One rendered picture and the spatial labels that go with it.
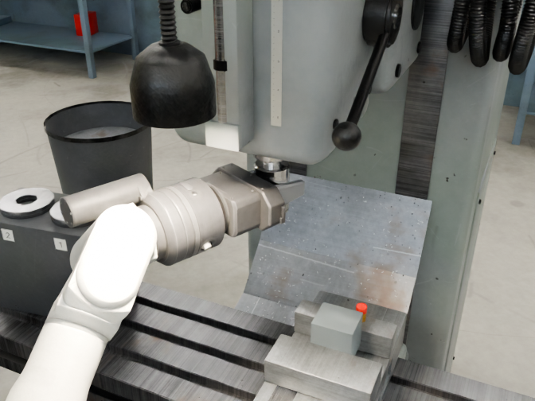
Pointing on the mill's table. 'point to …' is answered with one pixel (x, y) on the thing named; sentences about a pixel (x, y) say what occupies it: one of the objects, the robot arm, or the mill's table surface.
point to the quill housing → (295, 74)
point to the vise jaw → (322, 371)
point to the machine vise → (395, 334)
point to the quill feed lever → (390, 21)
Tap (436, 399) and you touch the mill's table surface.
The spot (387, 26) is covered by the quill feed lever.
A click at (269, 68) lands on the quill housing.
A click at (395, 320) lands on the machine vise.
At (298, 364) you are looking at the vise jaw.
